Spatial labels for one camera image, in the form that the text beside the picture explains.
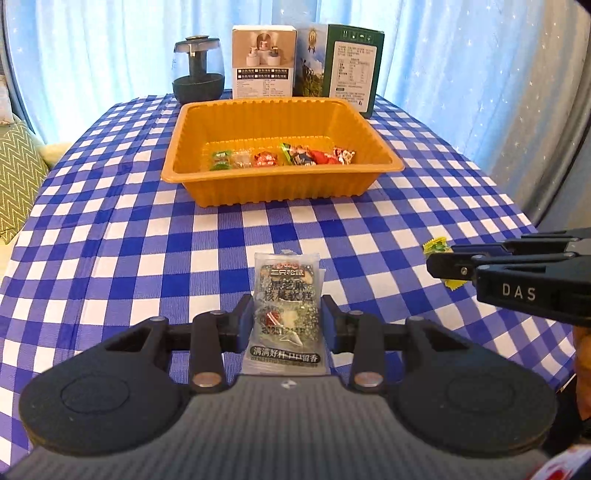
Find glass jar with dark base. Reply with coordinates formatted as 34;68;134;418
172;36;225;104

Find white cardboard box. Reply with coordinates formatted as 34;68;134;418
232;25;298;100

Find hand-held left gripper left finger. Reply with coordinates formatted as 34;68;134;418
104;294;254;394

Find white cushion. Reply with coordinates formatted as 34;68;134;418
0;74;12;126

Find light blue sheer curtain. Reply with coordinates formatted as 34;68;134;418
4;0;546;176

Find orange plastic tray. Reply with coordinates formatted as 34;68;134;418
161;97;404;206

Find grey curtain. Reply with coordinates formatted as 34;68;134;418
489;0;591;232

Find beige sofa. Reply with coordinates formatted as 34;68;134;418
42;142;71;172

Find green zigzag cushion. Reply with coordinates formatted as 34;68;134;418
0;119;50;244

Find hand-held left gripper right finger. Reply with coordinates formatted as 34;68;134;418
322;294;472;394

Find green cardboard box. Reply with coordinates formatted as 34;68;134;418
293;23;385;118

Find grey snack packet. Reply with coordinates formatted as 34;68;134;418
242;249;331;377

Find candies inside tray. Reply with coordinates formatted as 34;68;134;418
278;143;315;167

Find blue white checkered tablecloth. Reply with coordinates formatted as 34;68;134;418
0;92;578;467

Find yellow green candy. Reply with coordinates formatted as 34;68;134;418
422;236;465;291

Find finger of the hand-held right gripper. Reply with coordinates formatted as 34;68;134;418
426;251;578;283
450;229;591;256

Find red white patterned clothing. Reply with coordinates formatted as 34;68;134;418
540;443;591;480

